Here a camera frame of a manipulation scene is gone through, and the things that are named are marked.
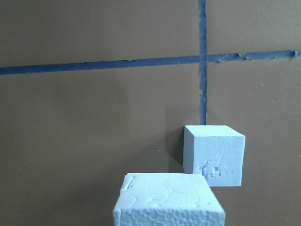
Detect light blue foam block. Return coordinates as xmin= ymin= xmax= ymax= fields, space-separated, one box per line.
xmin=183 ymin=125 xmax=246 ymax=187
xmin=113 ymin=173 xmax=226 ymax=226

